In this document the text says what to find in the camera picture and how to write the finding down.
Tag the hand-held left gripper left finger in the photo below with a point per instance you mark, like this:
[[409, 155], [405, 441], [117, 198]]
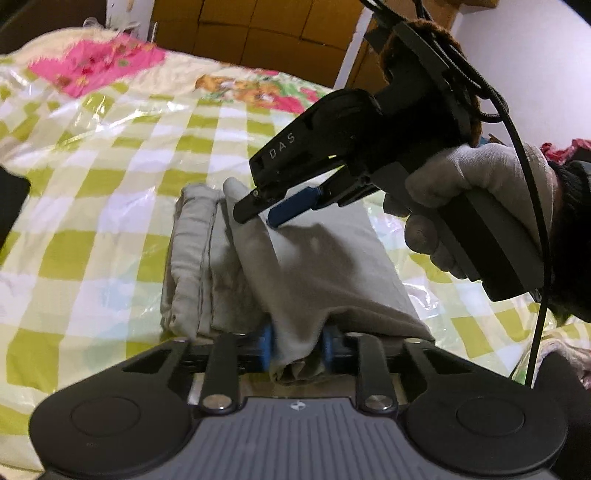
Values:
[[267, 347]]

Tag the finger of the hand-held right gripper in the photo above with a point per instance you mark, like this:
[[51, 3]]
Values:
[[244, 208], [295, 206]]

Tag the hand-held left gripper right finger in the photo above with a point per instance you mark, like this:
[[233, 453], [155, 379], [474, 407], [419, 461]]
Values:
[[330, 349]]

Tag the grey pants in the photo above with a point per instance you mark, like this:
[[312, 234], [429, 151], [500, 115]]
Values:
[[314, 272]]

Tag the person's right hand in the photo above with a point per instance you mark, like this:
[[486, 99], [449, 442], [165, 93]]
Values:
[[489, 170]]

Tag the stack of cardboard boxes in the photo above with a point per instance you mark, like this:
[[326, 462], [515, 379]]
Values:
[[277, 32]]

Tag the checked floral blanket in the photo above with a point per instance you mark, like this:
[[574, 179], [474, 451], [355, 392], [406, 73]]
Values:
[[115, 194]]

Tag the black flat object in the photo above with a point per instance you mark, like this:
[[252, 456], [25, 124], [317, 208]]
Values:
[[11, 203]]

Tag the pink frilly cloth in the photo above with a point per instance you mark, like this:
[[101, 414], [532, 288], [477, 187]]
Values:
[[570, 150]]

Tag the dark wooden furniture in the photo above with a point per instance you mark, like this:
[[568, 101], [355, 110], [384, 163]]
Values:
[[41, 16]]

